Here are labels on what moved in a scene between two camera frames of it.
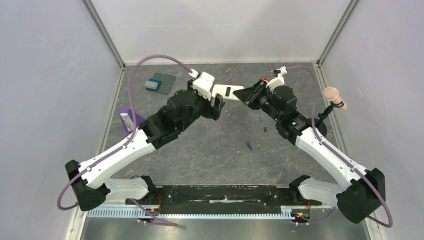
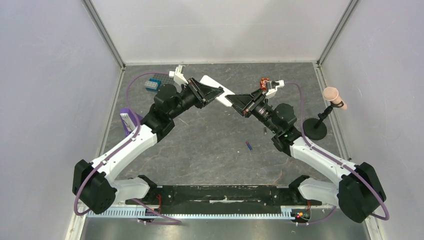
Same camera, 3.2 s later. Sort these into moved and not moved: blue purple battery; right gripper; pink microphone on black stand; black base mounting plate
Moved: right gripper
Not moved: black base mounting plate; blue purple battery; pink microphone on black stand
